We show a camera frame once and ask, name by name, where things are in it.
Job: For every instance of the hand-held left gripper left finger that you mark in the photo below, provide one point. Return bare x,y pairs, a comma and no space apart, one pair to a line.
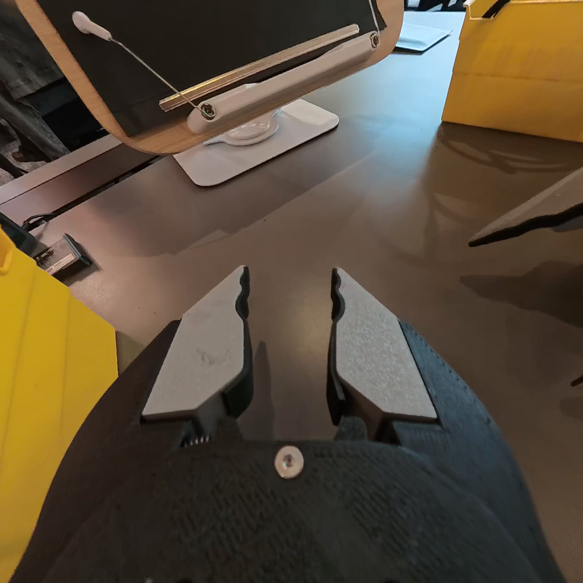
200,350

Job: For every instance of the small black labelled box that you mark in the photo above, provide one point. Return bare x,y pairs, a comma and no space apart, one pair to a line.
61,257

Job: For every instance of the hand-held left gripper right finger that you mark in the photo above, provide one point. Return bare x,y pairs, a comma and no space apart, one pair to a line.
378,360

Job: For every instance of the yellow storage bin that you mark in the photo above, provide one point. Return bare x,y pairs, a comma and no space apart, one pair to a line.
514,77
50,387

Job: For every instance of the dark device with screen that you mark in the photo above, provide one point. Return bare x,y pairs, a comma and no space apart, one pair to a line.
16,237

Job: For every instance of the wooden book stand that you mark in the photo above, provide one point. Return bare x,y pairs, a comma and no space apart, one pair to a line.
291,86

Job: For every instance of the black sheet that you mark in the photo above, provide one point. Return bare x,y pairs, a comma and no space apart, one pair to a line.
205,41

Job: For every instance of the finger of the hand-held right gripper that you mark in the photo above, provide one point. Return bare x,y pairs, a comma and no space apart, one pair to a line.
546,205

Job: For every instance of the white tray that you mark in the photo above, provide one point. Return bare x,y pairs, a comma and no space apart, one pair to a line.
421,36

